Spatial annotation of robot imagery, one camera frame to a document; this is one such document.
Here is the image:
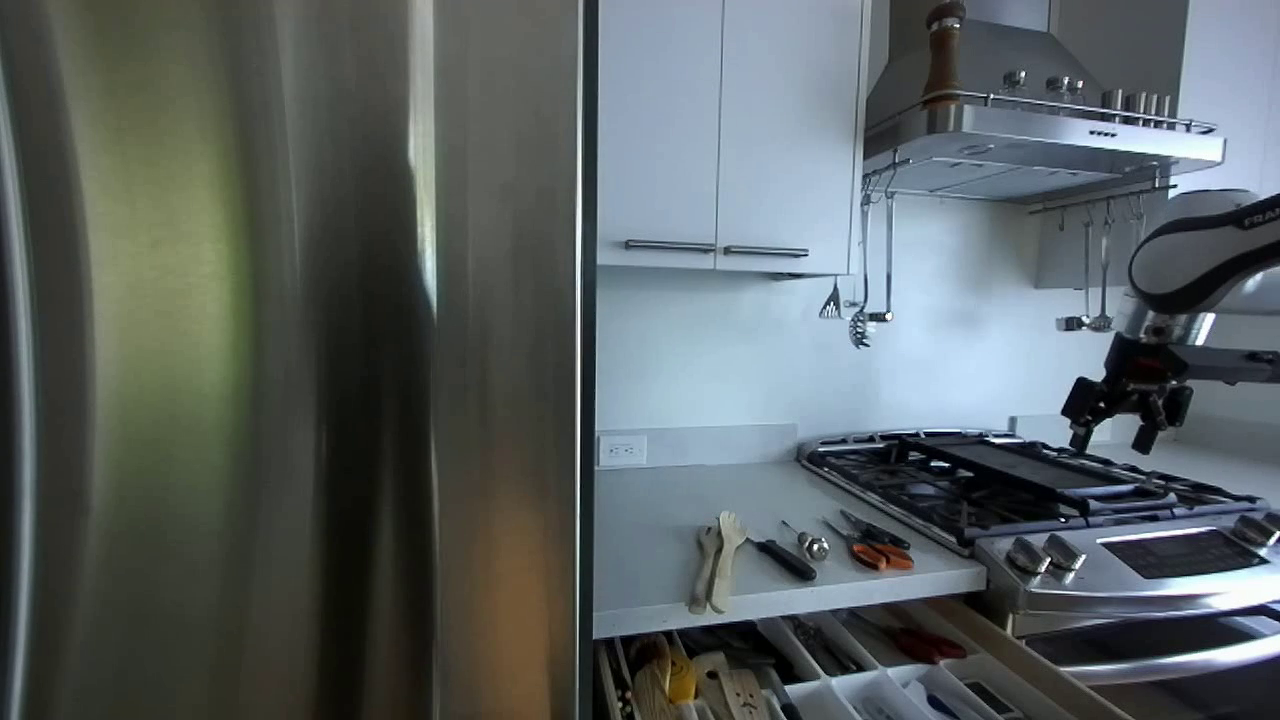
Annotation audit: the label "metal scoop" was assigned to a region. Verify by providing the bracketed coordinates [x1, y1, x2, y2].
[775, 518, 837, 570]

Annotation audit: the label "black scissors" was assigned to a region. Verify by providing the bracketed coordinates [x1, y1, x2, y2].
[837, 510, 917, 556]

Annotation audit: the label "hanging metal ladle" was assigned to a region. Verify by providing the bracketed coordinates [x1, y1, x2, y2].
[1084, 214, 1121, 335]
[1053, 215, 1088, 335]

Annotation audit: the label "white drawer organizer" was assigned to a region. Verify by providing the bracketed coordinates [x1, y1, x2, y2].
[783, 656, 1015, 720]

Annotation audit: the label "white wall outlet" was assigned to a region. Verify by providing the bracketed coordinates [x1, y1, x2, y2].
[599, 433, 652, 473]

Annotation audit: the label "open wooden kitchen drawer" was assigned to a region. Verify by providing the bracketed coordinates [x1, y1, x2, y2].
[592, 595, 1135, 720]

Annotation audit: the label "yellow kitchen utensil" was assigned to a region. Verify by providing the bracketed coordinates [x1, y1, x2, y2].
[656, 635, 707, 712]

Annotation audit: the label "stainless steel range hood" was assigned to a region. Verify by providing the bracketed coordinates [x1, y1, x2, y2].
[859, 0, 1231, 209]

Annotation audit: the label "metal cabinet bar handle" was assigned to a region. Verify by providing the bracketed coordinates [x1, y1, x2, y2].
[615, 236, 721, 259]
[721, 242, 810, 266]

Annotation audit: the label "black cast iron burner grate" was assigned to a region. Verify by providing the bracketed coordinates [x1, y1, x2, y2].
[796, 433, 1015, 551]

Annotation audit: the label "stainless steel refrigerator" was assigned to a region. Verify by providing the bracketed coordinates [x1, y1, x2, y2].
[0, 0, 594, 720]

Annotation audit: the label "red handled utensil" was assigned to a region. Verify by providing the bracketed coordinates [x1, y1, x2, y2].
[888, 620, 966, 669]

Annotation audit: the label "black handled kitchen tool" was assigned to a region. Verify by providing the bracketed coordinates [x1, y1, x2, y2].
[742, 534, 820, 587]

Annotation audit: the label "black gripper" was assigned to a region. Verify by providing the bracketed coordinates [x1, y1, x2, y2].
[1059, 332, 1194, 458]

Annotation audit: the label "orange handled scissors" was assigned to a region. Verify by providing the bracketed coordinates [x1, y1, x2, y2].
[820, 518, 921, 578]

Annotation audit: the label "metal utensil rail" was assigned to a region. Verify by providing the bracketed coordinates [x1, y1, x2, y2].
[1021, 187, 1164, 219]

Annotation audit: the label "wooden spatula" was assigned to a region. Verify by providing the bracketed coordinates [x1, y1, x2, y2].
[686, 510, 751, 620]

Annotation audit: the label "stainless steel gas range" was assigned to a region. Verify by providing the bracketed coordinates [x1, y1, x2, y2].
[796, 429, 1280, 720]

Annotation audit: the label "black stove griddle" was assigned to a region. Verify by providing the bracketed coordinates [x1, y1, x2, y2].
[931, 435, 1135, 503]

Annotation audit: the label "metal oven door handle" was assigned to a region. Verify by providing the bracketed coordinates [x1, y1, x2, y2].
[1025, 612, 1280, 690]

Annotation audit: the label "brown wooden pepper grinder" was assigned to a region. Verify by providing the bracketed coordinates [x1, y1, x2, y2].
[921, 0, 966, 136]

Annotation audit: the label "white upper cabinet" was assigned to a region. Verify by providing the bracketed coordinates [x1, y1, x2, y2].
[594, 0, 870, 280]

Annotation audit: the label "silver stove knob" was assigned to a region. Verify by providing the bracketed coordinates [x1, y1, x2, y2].
[1009, 538, 1053, 579]
[1045, 534, 1088, 578]
[1231, 513, 1280, 551]

